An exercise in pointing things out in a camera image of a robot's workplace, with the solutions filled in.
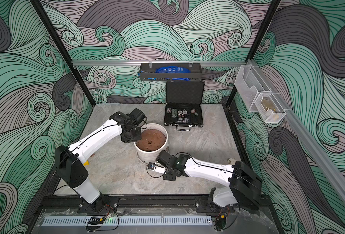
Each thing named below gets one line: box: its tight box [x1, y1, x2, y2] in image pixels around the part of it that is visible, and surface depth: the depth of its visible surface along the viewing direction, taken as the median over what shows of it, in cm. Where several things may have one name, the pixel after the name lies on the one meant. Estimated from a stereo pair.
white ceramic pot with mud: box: [133, 122, 169, 165], surface depth 87 cm
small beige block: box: [227, 157, 237, 165], surface depth 89 cm
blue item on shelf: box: [146, 65, 192, 81], surface depth 94 cm
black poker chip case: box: [163, 80, 206, 132], surface depth 113 cm
